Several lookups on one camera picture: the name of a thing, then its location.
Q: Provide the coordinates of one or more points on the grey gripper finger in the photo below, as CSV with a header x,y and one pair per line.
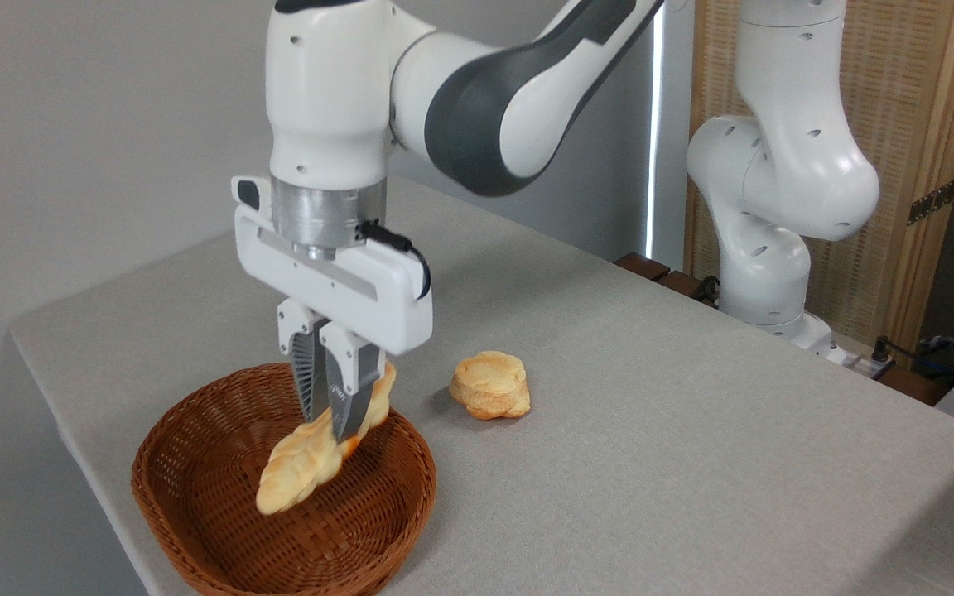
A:
x,y
305,364
353,381

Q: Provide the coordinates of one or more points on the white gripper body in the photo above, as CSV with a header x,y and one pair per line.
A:
x,y
361,298

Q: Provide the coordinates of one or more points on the long braided bread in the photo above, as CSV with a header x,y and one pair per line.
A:
x,y
295,472

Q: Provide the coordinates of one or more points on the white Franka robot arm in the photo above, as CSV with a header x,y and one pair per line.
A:
x,y
800,165

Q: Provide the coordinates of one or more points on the round flat bread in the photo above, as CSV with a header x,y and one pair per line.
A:
x,y
493,387

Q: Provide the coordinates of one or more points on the brown wicker basket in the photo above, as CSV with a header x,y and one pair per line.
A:
x,y
361,538

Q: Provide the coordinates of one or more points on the dark brown wooden block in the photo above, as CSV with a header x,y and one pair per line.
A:
x,y
684,285
641,265

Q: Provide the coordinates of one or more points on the black power plug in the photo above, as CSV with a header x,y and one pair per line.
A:
x,y
881,352

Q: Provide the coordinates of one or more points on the brass screen hinge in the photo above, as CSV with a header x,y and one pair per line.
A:
x,y
932,201

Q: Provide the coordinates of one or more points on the wooden rattan folding screen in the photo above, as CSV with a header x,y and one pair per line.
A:
x,y
899,83

